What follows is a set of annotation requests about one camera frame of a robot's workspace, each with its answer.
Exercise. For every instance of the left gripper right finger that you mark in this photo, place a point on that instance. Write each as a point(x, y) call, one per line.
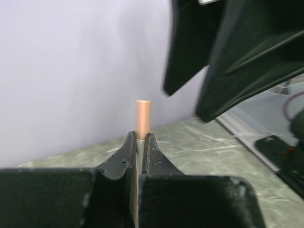
point(168, 198)

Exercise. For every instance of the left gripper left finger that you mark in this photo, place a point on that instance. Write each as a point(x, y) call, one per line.
point(96, 197)

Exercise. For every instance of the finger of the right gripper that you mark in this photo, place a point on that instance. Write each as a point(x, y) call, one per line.
point(260, 44)
point(194, 30)

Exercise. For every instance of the orange cap white marker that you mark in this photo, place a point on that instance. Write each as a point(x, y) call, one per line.
point(142, 128)

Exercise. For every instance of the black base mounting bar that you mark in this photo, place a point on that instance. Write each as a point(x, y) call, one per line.
point(288, 159)

